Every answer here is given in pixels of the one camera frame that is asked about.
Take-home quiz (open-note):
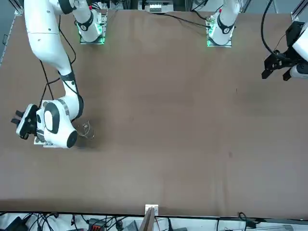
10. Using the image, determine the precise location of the aluminium rail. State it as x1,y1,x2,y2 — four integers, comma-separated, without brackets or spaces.
261,224,295,231

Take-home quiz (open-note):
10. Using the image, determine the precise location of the upright post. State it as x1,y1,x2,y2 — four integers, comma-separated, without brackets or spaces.
139,206,156,231

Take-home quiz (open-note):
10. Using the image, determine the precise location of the white post bracket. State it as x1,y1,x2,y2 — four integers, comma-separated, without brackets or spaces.
145,204,159,216

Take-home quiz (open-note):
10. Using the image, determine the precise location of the red black device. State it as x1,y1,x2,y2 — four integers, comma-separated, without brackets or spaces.
87,218,106,231

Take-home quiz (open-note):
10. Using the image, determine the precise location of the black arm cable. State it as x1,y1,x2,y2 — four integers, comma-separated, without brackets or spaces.
37,13,77,110
261,0,277,55

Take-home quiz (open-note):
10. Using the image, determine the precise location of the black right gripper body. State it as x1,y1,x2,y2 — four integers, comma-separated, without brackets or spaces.
23,111,38,141

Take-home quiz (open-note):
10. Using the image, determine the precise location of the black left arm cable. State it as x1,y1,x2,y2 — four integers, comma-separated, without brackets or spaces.
261,0,277,55

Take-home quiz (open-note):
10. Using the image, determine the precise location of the clear glass beaker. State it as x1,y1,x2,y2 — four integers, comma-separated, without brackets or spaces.
76,120,97,150

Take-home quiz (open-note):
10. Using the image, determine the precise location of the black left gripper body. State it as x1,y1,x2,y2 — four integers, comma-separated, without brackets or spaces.
274,21,307,70

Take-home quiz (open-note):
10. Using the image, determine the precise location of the white side table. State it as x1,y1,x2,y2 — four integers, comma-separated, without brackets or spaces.
0,212,308,231

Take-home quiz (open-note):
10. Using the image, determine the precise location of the black cable across table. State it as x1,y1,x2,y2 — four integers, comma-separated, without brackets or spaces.
148,11,210,28

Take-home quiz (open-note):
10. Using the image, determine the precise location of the aluminium frame profile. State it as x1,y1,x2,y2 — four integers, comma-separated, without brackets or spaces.
290,0,308,20

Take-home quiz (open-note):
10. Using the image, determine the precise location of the aluminium corner bracket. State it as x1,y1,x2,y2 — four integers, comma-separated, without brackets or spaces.
13,3,25,15

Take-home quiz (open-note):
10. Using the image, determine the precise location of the grey power strip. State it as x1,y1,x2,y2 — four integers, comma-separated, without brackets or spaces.
145,1,174,13

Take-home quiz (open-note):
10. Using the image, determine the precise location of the black cable loop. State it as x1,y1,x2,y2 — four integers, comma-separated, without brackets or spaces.
237,211,248,226

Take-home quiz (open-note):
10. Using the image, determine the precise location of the white test tube rack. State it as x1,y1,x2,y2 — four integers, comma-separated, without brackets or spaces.
33,137,60,148

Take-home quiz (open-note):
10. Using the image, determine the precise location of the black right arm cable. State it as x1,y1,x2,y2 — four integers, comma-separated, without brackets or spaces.
37,13,77,110

